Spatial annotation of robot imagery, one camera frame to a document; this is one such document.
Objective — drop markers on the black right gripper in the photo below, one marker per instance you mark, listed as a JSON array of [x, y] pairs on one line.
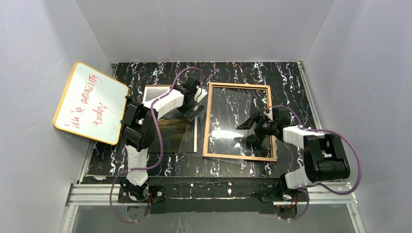
[[257, 127]]

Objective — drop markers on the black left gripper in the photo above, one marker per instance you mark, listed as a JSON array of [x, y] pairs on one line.
[[192, 105]]

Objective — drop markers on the mountain landscape photo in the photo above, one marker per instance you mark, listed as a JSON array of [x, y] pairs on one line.
[[177, 132]]

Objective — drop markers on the wooden picture frame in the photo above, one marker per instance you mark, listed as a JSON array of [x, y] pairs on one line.
[[238, 157]]

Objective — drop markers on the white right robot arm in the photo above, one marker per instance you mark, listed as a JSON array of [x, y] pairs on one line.
[[324, 155]]

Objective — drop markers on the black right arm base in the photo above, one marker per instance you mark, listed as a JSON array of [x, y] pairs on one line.
[[273, 193]]

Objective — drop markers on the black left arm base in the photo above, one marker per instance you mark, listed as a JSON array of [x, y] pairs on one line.
[[141, 194]]

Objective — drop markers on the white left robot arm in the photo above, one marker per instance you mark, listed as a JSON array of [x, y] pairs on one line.
[[140, 127]]

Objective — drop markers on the yellow-rimmed whiteboard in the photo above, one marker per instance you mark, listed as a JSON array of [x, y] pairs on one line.
[[92, 105]]

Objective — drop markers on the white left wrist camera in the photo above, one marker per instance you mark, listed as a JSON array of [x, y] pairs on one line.
[[200, 94]]

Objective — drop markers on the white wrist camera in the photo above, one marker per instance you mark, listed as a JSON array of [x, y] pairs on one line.
[[200, 94], [269, 113]]

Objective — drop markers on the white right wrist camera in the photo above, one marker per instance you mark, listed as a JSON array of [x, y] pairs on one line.
[[269, 113]]

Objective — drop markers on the aluminium front rail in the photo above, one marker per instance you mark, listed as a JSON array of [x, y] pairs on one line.
[[202, 205]]

